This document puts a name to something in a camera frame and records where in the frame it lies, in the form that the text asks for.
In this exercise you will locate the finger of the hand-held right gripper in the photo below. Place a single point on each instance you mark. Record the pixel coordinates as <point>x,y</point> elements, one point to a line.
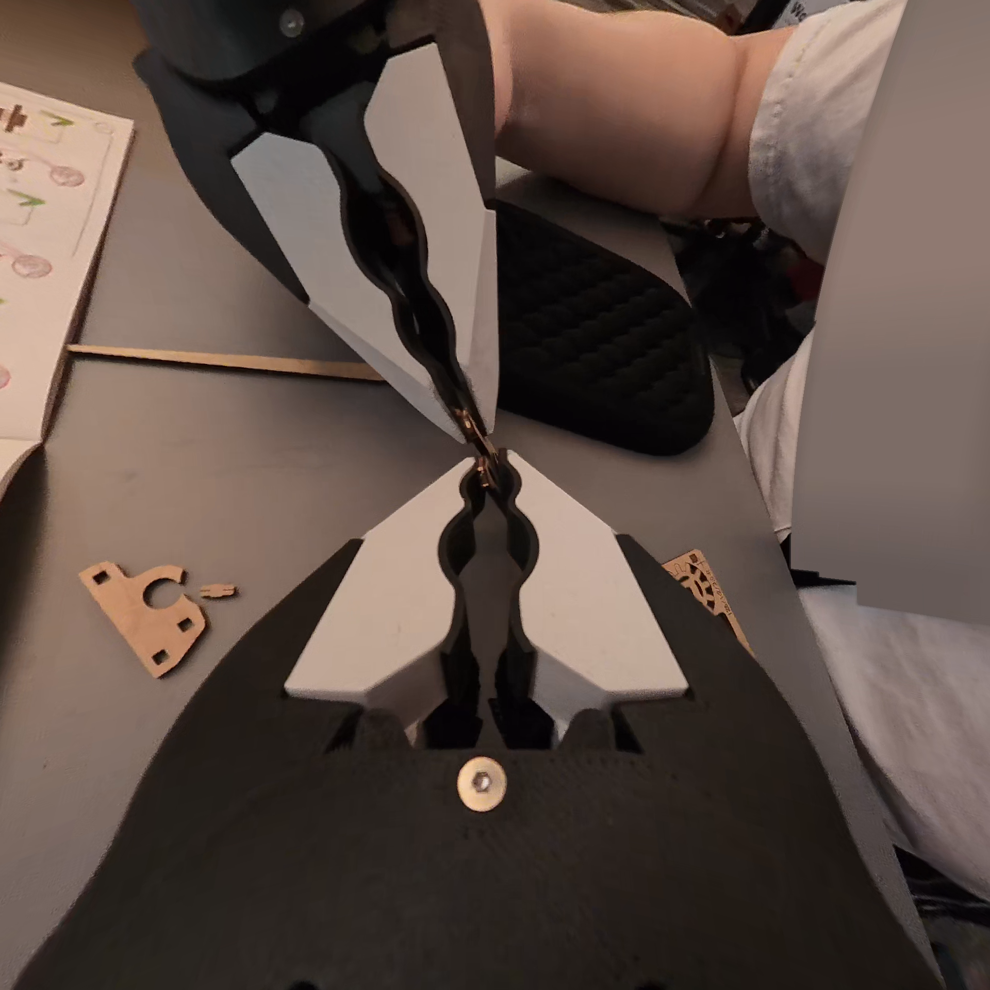
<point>309,232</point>
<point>448,193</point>

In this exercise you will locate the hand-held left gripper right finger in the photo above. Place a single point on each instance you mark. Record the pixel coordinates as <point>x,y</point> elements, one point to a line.
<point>595,619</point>

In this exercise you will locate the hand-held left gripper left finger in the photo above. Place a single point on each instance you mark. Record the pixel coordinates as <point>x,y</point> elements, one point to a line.
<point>371,619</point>

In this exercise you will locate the small wooden connector part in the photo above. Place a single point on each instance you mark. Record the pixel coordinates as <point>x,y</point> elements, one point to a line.
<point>483,464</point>

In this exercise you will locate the person's right forearm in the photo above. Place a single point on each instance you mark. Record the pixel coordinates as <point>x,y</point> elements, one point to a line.
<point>619,116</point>

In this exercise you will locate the laser-cut wooden parts sheet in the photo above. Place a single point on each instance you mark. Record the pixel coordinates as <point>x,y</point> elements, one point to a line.
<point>711,603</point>

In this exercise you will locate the thin wooden stick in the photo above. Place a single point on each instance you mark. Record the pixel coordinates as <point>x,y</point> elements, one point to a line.
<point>232,361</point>

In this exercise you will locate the small wooden pin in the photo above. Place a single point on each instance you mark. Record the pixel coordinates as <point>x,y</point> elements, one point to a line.
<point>218,592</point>

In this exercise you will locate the black textured pad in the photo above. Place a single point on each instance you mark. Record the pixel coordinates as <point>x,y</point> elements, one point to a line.
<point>603,332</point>

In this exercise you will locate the illustrated instruction booklet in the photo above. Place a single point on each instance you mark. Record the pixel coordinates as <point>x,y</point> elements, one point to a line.
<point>46,232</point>

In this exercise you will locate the flat wooden bracket part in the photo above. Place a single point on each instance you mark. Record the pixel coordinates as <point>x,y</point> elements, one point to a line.
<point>128,611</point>

